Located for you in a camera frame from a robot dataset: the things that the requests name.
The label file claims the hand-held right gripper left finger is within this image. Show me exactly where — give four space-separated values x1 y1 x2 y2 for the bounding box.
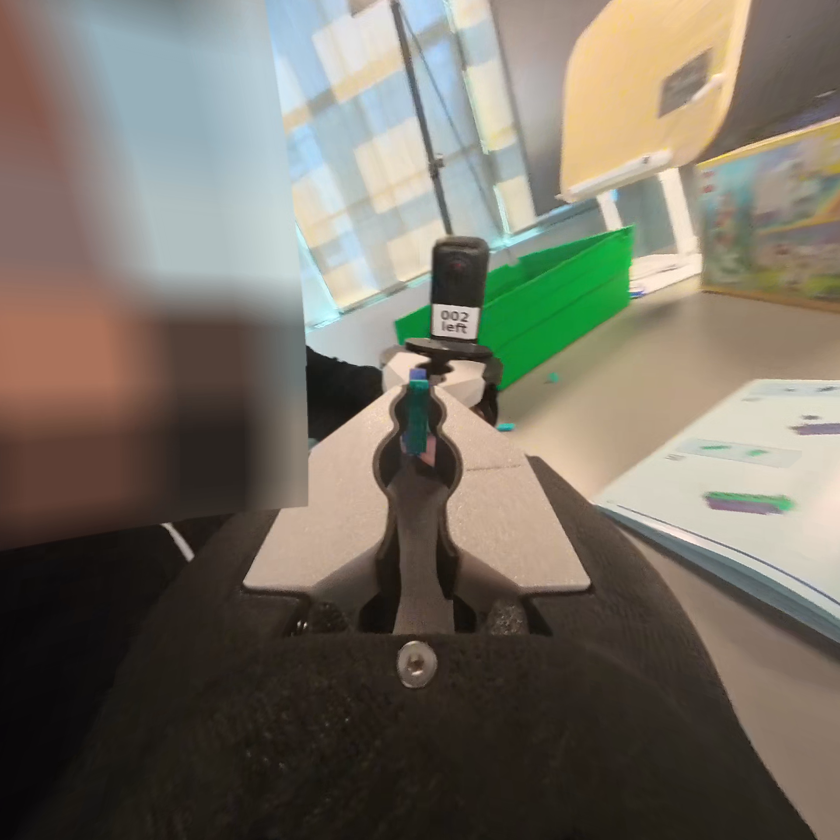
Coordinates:
241 384 403 614

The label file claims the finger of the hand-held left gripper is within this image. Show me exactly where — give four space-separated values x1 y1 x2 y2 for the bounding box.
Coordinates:
381 348 427 398
436 360 492 409

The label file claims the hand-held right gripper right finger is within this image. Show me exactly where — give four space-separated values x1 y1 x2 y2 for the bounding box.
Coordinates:
430 386 593 614

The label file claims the blue purple toy brick assembly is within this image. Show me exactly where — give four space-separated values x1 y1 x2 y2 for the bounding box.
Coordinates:
398 367 439 468

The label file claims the person's left forearm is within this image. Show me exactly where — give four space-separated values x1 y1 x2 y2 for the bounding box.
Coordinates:
306 346 385 442

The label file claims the colourful toy set box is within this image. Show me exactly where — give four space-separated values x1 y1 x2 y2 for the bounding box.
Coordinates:
696 121 840 304

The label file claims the green plastic bin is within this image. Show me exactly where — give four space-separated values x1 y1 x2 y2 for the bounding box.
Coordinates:
394 225 636 392

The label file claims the black tripod stand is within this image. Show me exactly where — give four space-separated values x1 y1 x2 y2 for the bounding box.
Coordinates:
389 0 506 238

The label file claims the white paper leaflet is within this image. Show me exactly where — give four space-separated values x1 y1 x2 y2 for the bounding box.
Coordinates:
629 255 702 298

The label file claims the pale blue instruction booklet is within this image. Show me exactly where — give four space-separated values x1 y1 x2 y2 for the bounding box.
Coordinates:
594 379 840 647

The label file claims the light wooden table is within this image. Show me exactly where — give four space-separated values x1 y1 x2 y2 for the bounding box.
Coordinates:
558 0 753 265

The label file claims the person's black clothed body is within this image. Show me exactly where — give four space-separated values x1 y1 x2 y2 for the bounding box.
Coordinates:
0 508 263 840

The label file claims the small black panel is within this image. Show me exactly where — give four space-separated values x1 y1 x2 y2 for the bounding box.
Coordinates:
658 48 716 120

